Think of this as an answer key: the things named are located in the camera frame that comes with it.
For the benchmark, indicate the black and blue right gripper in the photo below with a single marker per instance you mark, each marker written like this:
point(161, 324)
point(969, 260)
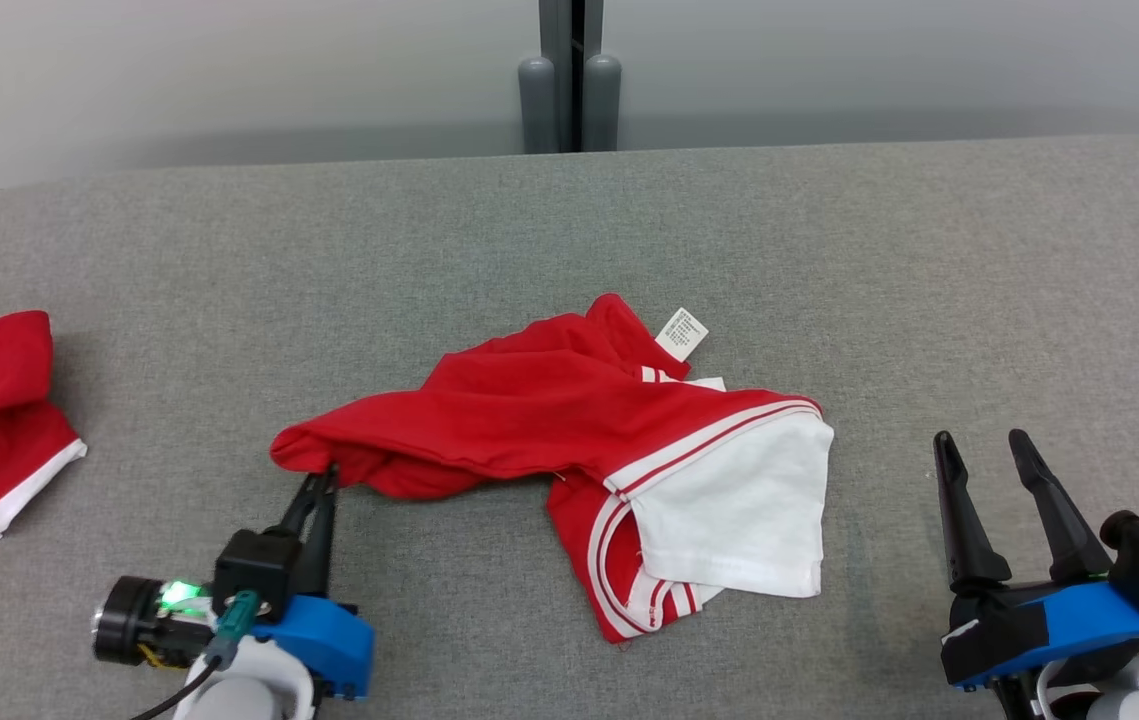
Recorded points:
point(1079, 620)

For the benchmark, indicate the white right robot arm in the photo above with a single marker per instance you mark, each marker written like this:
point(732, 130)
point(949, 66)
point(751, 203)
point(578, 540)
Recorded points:
point(1129, 705)

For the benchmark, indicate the grey partition post with round feet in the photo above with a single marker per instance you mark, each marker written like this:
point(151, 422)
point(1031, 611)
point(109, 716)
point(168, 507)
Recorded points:
point(539, 100)

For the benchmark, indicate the red white basketball jersey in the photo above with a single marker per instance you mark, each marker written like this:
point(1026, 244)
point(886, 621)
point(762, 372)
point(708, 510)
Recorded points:
point(549, 410)

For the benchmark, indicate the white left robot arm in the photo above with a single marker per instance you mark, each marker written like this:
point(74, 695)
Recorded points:
point(239, 695)

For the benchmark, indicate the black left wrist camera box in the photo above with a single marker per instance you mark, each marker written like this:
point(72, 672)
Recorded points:
point(254, 570)

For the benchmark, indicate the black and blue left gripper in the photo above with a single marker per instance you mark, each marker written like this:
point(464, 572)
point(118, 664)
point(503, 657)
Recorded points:
point(324, 640)

